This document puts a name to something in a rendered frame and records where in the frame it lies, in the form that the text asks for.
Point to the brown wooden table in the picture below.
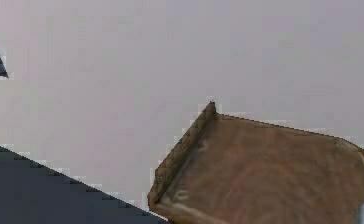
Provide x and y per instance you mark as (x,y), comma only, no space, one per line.
(263,173)

